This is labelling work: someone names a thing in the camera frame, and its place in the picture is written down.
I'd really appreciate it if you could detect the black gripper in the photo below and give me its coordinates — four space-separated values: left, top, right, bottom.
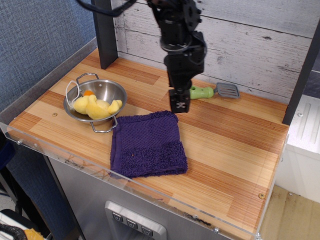
163 31 208 114

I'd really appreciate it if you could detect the green handled grey spatula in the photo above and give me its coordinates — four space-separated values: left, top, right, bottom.
189 82 240 100

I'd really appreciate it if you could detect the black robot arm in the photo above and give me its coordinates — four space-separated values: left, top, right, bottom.
147 0 207 114

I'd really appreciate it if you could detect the purple terry cloth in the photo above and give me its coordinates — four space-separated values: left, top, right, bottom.
110 110 188 178

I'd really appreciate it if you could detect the yellow plush duck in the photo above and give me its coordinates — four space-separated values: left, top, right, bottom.
71 90 123 120

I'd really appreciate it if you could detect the stainless steel cabinet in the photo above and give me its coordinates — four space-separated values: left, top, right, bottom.
48 157 225 240

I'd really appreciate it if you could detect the silver button control panel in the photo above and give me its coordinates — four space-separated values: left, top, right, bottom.
104 200 167 240

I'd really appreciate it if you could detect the white side cabinet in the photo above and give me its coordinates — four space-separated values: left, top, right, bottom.
275 95 320 203

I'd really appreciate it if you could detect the clear acrylic front guard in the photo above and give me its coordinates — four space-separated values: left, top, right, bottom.
1 114 288 240

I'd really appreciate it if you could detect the stainless steel bowl with handles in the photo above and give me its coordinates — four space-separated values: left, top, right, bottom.
63 73 127 133

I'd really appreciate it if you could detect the dark grey left post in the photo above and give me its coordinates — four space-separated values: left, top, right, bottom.
93 12 118 70

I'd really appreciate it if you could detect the dark grey post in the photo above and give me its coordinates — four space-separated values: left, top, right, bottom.
93 12 118 70
282 21 320 126

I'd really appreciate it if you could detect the dark grey right post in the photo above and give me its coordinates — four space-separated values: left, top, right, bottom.
282 21 320 126

